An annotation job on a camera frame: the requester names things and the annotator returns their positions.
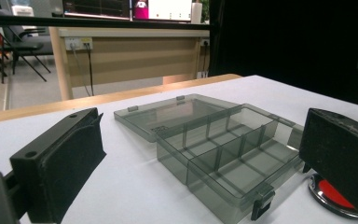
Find white appliance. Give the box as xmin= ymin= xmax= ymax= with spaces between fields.
xmin=11 ymin=5 xmax=35 ymax=18

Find red and chrome round object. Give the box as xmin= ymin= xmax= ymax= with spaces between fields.
xmin=307 ymin=173 xmax=358 ymax=219

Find white wall socket strip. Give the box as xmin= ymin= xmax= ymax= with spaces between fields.
xmin=64 ymin=36 xmax=93 ymax=51

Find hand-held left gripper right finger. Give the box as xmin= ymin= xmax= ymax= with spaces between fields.
xmin=298 ymin=107 xmax=358 ymax=224

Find clear grey compartment organizer box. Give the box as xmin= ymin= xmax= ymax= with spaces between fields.
xmin=113 ymin=93 xmax=306 ymax=224

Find black metal frame bar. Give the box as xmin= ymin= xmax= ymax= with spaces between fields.
xmin=0 ymin=14 xmax=212 ymax=32

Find black power cable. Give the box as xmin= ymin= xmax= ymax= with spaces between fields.
xmin=86 ymin=45 xmax=95 ymax=97

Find dark computer monitor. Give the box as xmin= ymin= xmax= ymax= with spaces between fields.
xmin=62 ymin=0 xmax=131 ymax=21

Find grey power cable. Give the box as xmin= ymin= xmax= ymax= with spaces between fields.
xmin=71 ymin=46 xmax=91 ymax=97

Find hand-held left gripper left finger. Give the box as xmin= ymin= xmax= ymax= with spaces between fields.
xmin=9 ymin=107 xmax=107 ymax=224

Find black office chair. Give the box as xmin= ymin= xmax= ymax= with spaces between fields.
xmin=0 ymin=24 xmax=54 ymax=83

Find black curtain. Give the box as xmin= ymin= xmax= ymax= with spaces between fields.
xmin=209 ymin=0 xmax=358 ymax=110

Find beige wooden desk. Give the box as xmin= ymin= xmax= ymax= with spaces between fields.
xmin=48 ymin=26 xmax=211 ymax=101

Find white paper roll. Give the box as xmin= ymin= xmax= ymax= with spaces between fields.
xmin=191 ymin=1 xmax=203 ymax=25

